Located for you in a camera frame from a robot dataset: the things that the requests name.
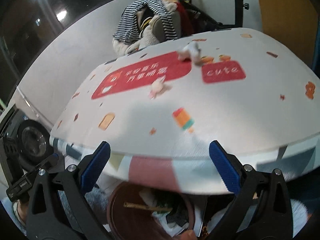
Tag wooden chopsticks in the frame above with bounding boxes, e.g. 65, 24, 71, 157
123, 202, 172, 212

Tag brown round trash bin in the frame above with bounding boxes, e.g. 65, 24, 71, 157
106, 181, 196, 240

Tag light blue fluffy sleeve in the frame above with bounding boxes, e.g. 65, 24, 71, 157
59, 187, 107, 232

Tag washing machine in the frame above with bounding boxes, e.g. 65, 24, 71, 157
1, 106, 54, 185

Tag striped black white shirt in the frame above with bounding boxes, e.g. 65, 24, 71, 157
113, 0, 178, 44

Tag white fluffy clothes pile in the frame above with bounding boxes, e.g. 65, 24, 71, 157
112, 4, 181, 56

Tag black exercise bike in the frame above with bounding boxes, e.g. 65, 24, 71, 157
172, 0, 258, 37

